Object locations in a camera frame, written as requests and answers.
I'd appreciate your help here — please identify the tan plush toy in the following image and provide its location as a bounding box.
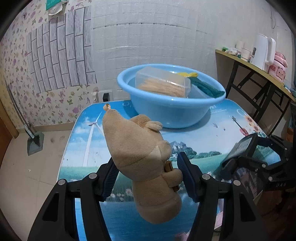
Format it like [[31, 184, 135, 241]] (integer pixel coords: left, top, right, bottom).
[[102, 104, 183, 224]]

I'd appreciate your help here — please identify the yellow mesh bag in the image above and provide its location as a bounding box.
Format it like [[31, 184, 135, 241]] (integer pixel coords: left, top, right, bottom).
[[177, 72, 198, 78]]

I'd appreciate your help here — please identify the clear box of toothpicks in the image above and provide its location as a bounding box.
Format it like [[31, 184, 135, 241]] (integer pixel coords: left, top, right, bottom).
[[135, 66, 192, 98]]

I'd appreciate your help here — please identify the black label packet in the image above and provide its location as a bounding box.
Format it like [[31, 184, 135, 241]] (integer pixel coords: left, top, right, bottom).
[[221, 133, 259, 171]]

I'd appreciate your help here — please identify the pink cartoon container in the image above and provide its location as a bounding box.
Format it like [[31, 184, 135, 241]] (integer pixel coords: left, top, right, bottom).
[[268, 51, 288, 83]]

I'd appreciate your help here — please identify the blue plastic basin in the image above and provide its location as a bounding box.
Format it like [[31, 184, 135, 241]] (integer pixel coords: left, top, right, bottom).
[[117, 64, 226, 128]]

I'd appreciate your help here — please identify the teal green cloth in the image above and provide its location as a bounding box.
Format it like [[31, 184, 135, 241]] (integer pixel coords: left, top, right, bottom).
[[189, 77, 225, 98]]

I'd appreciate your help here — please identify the white electric kettle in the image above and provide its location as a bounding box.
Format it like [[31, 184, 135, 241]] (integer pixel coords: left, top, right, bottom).
[[251, 34, 276, 72]]

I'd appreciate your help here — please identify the white paper cup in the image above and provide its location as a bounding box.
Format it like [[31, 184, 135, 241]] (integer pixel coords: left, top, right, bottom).
[[241, 47, 250, 61]]

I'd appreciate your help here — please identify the side table black frame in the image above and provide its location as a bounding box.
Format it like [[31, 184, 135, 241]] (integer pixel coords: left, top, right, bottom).
[[215, 49, 295, 135]]

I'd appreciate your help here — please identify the dustpan with metal handle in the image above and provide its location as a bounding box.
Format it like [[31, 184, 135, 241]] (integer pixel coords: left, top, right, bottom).
[[5, 83, 44, 156]]

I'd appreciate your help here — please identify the green tissue pack on wall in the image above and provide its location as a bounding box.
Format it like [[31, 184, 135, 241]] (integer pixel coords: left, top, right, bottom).
[[46, 0, 68, 16]]

